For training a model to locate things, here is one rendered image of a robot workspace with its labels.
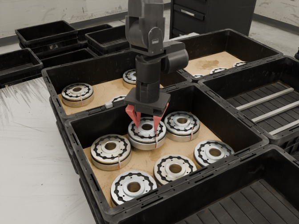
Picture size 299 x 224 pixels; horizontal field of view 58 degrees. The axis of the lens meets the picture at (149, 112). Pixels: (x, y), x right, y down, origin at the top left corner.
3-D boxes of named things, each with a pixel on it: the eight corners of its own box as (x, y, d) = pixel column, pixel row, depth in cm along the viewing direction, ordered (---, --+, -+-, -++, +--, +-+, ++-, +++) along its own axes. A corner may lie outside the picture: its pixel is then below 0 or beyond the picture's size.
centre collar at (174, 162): (171, 181, 60) (171, 179, 60) (160, 166, 64) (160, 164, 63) (189, 173, 62) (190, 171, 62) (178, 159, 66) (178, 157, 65)
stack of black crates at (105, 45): (108, 102, 209) (103, 47, 182) (91, 85, 229) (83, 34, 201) (150, 86, 228) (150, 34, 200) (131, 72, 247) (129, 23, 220)
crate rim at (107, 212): (107, 226, 47) (105, 218, 46) (64, 127, 68) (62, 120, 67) (270, 149, 62) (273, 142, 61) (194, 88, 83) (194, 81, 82)
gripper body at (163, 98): (133, 92, 71) (132, 67, 66) (170, 100, 68) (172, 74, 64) (123, 106, 66) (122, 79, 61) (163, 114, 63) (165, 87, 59)
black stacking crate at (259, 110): (260, 175, 68) (272, 142, 61) (191, 112, 89) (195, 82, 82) (353, 127, 83) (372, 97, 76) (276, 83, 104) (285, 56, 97)
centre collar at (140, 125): (143, 136, 69) (143, 134, 69) (135, 125, 73) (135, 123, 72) (159, 131, 71) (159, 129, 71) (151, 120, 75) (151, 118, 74)
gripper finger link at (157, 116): (142, 118, 75) (142, 90, 69) (167, 124, 73) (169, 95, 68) (133, 134, 70) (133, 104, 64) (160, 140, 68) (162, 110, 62)
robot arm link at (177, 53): (125, 25, 59) (147, 28, 53) (166, 16, 65) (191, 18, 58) (132, 76, 65) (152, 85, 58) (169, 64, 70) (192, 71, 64)
